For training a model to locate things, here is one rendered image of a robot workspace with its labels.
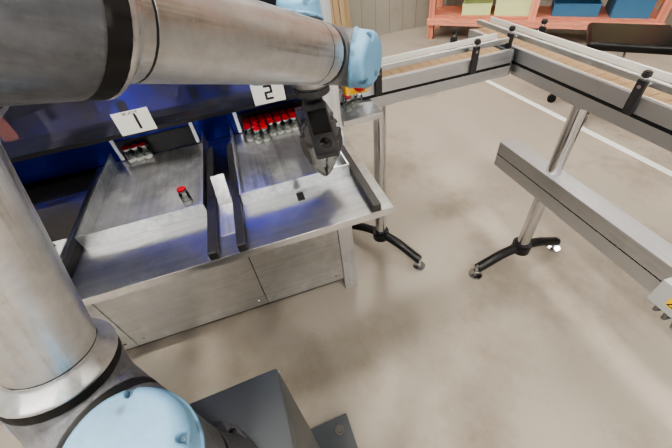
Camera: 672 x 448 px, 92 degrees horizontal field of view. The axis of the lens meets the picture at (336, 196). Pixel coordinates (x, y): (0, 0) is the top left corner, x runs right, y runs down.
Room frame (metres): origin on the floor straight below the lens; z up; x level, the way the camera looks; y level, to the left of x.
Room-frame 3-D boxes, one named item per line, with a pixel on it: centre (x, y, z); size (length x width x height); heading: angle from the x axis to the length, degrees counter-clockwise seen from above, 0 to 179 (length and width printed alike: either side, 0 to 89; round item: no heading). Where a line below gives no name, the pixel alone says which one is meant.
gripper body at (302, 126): (0.63, 0.02, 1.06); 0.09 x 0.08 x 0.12; 12
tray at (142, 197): (0.69, 0.46, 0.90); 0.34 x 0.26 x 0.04; 13
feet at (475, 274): (0.91, -0.82, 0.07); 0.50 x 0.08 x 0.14; 103
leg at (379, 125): (1.10, -0.20, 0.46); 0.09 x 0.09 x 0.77; 13
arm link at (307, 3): (0.62, 0.02, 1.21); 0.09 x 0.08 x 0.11; 146
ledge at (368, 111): (0.98, -0.10, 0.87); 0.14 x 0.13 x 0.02; 13
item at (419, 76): (1.13, -0.34, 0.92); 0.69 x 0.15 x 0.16; 103
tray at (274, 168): (0.76, 0.12, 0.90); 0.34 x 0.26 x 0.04; 13
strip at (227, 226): (0.55, 0.25, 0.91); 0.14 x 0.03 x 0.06; 13
